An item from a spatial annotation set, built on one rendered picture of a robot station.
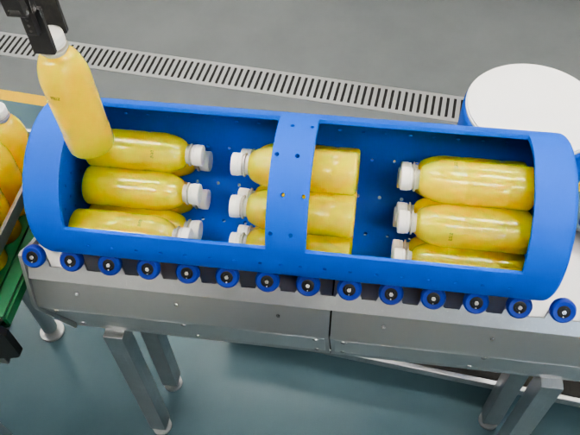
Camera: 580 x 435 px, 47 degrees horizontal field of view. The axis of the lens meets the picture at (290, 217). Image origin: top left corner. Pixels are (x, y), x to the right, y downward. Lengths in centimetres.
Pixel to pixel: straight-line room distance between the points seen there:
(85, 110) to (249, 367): 137
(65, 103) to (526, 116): 90
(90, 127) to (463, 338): 76
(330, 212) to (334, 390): 116
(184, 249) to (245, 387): 112
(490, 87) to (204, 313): 76
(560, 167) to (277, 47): 229
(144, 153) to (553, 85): 87
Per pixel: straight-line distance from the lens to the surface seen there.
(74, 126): 104
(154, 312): 135
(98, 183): 125
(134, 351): 170
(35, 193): 116
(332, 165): 109
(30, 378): 237
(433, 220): 110
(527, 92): 151
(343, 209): 109
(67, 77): 98
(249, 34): 333
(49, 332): 238
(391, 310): 125
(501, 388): 194
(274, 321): 130
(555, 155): 111
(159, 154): 121
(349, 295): 122
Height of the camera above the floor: 200
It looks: 53 degrees down
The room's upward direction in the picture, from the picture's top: 2 degrees counter-clockwise
